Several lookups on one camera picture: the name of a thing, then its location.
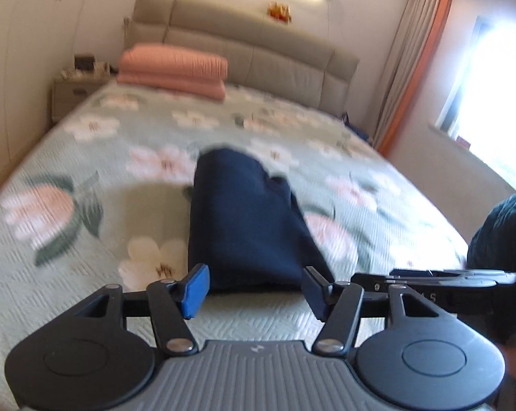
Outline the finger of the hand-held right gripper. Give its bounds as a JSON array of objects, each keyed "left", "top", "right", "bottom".
[{"left": 351, "top": 271, "right": 391, "bottom": 295}]

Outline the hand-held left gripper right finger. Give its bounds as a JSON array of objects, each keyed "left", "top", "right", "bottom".
[{"left": 302, "top": 266, "right": 456, "bottom": 356}]

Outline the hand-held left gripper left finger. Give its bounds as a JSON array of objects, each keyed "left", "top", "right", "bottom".
[{"left": 67, "top": 264, "right": 211, "bottom": 355}]

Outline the navy striped hoodie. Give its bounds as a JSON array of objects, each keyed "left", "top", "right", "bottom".
[{"left": 187, "top": 148, "right": 333, "bottom": 295}]

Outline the floral quilted bedspread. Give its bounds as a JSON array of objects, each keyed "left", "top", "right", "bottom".
[{"left": 0, "top": 80, "right": 470, "bottom": 343}]

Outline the dark blue cloth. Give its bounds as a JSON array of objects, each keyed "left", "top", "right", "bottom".
[{"left": 340, "top": 112, "right": 373, "bottom": 145}]

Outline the bright window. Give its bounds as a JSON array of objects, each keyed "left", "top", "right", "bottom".
[{"left": 437, "top": 16, "right": 516, "bottom": 190}]

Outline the orange curtain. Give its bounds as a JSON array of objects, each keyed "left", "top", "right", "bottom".
[{"left": 378, "top": 0, "right": 456, "bottom": 157}]

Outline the beige nightstand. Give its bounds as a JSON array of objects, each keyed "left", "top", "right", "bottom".
[{"left": 52, "top": 75, "right": 114, "bottom": 123}]

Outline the beige curtain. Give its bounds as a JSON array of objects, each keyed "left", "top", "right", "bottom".
[{"left": 363, "top": 0, "right": 442, "bottom": 146}]

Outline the beige padded headboard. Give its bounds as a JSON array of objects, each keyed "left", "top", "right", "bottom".
[{"left": 130, "top": 0, "right": 361, "bottom": 124}]

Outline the orange plush toy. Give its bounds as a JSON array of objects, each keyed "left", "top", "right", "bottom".
[{"left": 267, "top": 2, "right": 294, "bottom": 23}]

